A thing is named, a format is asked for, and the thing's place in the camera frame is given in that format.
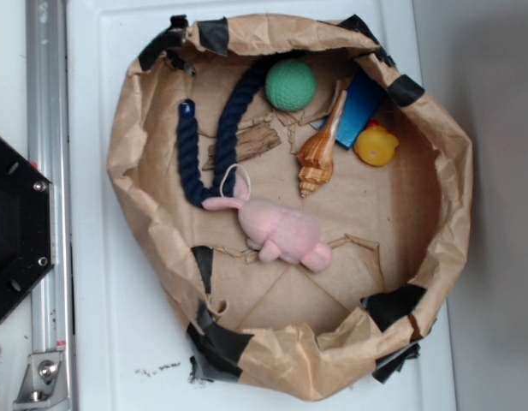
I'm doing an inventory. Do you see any orange spiral sea shell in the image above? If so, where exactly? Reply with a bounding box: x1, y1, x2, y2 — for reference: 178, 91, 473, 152
297, 91, 347, 198

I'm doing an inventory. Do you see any pink plush bunny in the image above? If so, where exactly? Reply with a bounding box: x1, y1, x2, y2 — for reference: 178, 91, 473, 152
202, 164, 333, 273

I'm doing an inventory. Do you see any brown paper bin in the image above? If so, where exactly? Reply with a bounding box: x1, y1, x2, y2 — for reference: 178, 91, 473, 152
107, 14, 473, 401

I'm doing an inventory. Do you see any green dimpled ball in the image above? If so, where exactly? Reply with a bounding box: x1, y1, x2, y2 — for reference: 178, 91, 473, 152
264, 59, 317, 112

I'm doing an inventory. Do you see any yellow rubber duck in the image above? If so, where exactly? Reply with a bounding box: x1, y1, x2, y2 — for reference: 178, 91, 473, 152
353, 120, 400, 167

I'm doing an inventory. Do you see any blue rectangular block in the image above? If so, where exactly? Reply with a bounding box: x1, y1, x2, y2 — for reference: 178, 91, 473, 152
332, 69, 386, 150

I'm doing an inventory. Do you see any white tray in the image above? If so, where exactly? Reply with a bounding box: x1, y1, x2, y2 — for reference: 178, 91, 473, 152
66, 1, 456, 410

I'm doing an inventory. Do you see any navy blue rope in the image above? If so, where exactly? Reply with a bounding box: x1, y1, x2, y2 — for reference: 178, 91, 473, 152
177, 51, 306, 210

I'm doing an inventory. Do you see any aluminium rail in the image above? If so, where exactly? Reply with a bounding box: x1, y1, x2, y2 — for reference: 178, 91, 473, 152
25, 0, 74, 356

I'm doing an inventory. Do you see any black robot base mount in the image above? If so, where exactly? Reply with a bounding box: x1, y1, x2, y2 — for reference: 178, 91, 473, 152
0, 137, 54, 324

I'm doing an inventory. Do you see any metal corner bracket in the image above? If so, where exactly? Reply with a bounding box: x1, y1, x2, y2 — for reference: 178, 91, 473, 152
13, 351, 71, 411

